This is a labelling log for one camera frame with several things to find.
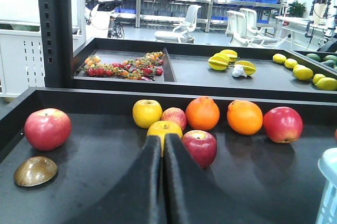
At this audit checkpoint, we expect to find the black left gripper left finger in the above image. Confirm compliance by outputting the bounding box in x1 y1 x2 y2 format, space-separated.
67 136 161 223

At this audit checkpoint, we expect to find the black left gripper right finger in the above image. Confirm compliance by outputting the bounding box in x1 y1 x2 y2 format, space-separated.
163 133 269 223

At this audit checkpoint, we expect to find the light blue plastic basket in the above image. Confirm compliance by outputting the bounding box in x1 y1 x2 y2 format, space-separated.
315 148 336 224

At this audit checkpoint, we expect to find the dark red apple left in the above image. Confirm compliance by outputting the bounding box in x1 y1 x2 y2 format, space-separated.
182 130 217 168

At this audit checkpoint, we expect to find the yellow apple front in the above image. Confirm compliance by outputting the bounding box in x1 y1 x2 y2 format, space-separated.
147 120 183 157

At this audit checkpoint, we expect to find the yellow apple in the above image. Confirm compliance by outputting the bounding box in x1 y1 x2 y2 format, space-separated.
132 99 163 129
147 120 183 157

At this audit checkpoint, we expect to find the small pink apple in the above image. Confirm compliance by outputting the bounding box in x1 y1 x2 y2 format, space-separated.
161 107 187 131

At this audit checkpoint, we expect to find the orange back far left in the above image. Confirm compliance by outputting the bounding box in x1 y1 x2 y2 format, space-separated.
185 96 220 131

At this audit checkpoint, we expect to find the orange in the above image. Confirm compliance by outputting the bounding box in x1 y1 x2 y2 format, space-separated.
185 96 220 131
227 100 263 135

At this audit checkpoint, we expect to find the yellow apple back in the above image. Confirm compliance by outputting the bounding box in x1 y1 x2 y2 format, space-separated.
132 99 163 129

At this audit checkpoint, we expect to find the black wooden display stand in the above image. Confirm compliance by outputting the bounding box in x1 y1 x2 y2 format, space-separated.
1 0 336 223

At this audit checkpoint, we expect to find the brown round object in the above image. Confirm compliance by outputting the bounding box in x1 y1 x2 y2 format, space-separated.
13 156 58 187

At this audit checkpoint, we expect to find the red apple far right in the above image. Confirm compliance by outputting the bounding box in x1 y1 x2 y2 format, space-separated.
24 108 72 151

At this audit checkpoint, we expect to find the red apple back left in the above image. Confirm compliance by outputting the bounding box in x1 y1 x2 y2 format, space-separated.
263 106 303 144

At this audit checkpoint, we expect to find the cherry tomato vine cluster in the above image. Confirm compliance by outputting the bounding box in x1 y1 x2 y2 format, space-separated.
82 51 164 81

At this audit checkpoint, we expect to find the white garlic bulb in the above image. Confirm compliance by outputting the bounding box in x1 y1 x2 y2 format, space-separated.
232 64 247 77

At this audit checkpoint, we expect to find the yellow starfruit top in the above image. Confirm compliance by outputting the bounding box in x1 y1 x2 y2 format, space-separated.
220 49 238 63

